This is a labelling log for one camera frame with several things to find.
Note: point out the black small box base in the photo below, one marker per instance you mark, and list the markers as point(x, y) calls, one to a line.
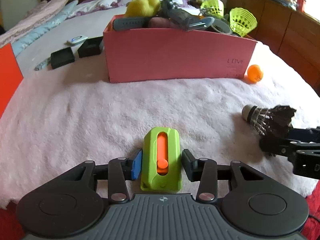
point(91, 47)

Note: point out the left gripper right finger with dark pad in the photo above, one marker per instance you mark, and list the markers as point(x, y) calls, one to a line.
point(203, 170)

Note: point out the orange ping pong ball outside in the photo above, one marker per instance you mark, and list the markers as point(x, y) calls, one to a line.
point(255, 73)

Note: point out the wooden nightstand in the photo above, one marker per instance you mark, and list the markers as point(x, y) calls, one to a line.
point(195, 3)

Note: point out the yellow-green plastic shuttlecock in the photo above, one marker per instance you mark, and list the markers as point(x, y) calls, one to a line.
point(242, 21)
point(214, 8)

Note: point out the yellow plush toy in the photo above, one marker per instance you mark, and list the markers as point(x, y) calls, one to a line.
point(142, 8)

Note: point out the white square device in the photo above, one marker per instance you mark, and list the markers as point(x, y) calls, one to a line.
point(77, 40)

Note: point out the large clear dark plastic case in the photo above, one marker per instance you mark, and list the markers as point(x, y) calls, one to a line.
point(180, 17)

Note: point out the yellow-green plastic shuttlecock left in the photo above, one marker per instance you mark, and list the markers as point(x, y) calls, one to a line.
point(214, 8)

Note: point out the black small box lid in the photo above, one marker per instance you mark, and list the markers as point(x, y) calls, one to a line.
point(61, 57)

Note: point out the light blue folded quilt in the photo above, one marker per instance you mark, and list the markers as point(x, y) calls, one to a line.
point(22, 43)

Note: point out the orange red box lid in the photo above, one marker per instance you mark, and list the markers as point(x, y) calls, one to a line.
point(10, 76)

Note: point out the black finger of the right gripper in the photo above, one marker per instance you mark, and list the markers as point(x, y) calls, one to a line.
point(300, 147)

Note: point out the pink folded quilt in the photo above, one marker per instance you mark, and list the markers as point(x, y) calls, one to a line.
point(42, 13)

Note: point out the wooden dresser cabinet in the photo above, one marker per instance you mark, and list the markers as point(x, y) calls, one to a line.
point(292, 35)

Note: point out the blue round tape measure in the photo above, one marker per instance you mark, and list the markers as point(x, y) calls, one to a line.
point(208, 21)

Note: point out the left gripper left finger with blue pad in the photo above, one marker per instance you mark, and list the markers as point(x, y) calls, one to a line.
point(120, 170)

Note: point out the purple frilled pillow left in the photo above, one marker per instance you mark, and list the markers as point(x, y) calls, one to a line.
point(91, 6)

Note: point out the black feather shuttlecock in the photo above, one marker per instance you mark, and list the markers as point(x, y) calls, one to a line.
point(274, 121)

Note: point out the green orange utility knife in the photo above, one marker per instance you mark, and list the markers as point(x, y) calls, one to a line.
point(161, 161)

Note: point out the purple plush toy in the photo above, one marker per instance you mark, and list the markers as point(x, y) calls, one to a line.
point(159, 22)

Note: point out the red box on dresser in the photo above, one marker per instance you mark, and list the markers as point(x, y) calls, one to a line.
point(301, 5)

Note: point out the black round tape roll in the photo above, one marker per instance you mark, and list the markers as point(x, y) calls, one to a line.
point(220, 26)

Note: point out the pink cardboard box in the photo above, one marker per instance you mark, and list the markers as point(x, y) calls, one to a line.
point(165, 53)

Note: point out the yellow-green plastic shuttlecock right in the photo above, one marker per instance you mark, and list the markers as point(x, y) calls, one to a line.
point(242, 21)

